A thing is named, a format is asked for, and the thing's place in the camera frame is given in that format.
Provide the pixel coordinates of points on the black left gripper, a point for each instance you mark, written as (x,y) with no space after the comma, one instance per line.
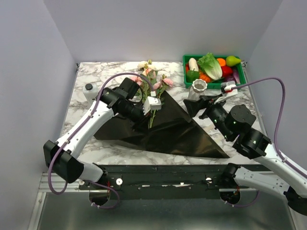
(142,118)

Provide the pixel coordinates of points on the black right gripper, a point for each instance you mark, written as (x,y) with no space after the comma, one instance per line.
(193,106)

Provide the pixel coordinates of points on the black wrapping paper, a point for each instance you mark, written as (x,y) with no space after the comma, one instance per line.
(172,132)

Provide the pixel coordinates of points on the peach flower stem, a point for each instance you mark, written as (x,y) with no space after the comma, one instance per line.
(150,75)

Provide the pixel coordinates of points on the cream flower stem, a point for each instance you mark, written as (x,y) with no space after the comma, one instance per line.
(146,65)

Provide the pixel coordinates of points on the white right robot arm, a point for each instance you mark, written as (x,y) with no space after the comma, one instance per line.
(236,126)

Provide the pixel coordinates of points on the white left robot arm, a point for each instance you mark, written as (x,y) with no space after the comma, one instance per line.
(62,156)

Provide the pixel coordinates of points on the white ribbed vase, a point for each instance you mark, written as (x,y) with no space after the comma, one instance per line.
(197,89)

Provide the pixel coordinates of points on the orange carrot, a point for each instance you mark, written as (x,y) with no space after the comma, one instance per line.
(204,77)

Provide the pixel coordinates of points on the green bell pepper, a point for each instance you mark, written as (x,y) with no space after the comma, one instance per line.
(192,75)

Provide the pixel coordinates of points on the white radish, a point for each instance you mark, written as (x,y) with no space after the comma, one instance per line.
(193,65)

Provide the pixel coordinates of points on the green lettuce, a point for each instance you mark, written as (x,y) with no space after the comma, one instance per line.
(210,66)

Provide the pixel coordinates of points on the red bell pepper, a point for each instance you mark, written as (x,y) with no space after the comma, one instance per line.
(226,71)

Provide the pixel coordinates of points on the orange fruit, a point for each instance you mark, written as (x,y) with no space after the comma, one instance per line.
(222,62)

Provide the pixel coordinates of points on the green plastic crate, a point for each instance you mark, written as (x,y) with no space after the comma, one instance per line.
(213,84)

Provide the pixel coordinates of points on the clear square bottle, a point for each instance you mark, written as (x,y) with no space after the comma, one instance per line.
(90,91)

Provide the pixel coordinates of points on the green pear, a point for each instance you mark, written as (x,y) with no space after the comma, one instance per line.
(232,61)

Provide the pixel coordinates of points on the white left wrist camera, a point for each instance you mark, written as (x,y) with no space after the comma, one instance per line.
(151,104)

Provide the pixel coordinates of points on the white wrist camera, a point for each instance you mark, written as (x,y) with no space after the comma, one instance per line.
(228,91)
(151,104)

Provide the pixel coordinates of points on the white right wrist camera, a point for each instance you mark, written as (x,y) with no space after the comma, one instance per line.
(228,91)

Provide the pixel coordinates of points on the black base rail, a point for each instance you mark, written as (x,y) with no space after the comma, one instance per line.
(171,181)

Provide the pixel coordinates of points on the aluminium frame rail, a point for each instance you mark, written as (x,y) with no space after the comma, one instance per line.
(57,183)

